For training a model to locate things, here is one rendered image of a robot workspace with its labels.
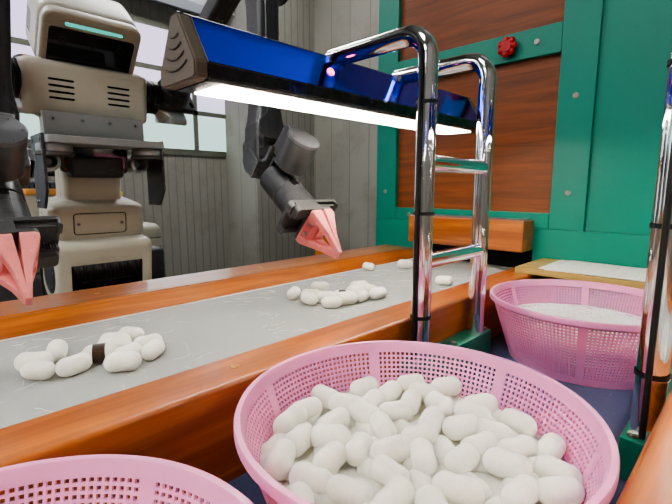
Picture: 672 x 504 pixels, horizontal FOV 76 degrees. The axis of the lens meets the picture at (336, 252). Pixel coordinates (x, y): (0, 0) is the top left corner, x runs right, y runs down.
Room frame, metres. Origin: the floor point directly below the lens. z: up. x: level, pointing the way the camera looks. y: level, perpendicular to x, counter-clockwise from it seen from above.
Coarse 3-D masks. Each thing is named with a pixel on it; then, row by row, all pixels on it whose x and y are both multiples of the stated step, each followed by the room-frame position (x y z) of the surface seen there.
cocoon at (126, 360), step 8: (120, 352) 0.43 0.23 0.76; (128, 352) 0.43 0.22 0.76; (136, 352) 0.44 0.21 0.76; (104, 360) 0.42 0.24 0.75; (112, 360) 0.42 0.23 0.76; (120, 360) 0.42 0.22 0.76; (128, 360) 0.42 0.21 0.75; (136, 360) 0.43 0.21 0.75; (112, 368) 0.42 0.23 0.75; (120, 368) 0.42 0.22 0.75; (128, 368) 0.43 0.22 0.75; (136, 368) 0.43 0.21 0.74
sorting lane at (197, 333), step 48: (288, 288) 0.81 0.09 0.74; (336, 288) 0.81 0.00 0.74; (432, 288) 0.81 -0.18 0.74; (48, 336) 0.54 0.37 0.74; (96, 336) 0.54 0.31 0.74; (192, 336) 0.54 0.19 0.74; (240, 336) 0.54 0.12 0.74; (288, 336) 0.54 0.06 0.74; (0, 384) 0.40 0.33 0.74; (48, 384) 0.40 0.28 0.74; (96, 384) 0.40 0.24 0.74
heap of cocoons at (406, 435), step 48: (384, 384) 0.39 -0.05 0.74; (432, 384) 0.39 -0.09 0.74; (288, 432) 0.31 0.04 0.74; (336, 432) 0.31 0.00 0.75; (384, 432) 0.32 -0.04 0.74; (432, 432) 0.32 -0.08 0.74; (480, 432) 0.31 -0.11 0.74; (528, 432) 0.33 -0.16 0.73; (288, 480) 0.28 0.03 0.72; (336, 480) 0.25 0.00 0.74; (384, 480) 0.27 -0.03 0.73; (432, 480) 0.26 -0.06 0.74; (480, 480) 0.27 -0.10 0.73; (528, 480) 0.26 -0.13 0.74; (576, 480) 0.25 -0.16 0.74
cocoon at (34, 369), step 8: (32, 360) 0.41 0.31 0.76; (40, 360) 0.41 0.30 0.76; (24, 368) 0.41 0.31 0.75; (32, 368) 0.40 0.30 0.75; (40, 368) 0.40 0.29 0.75; (48, 368) 0.41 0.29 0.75; (24, 376) 0.40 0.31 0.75; (32, 376) 0.40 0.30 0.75; (40, 376) 0.40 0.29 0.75; (48, 376) 0.41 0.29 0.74
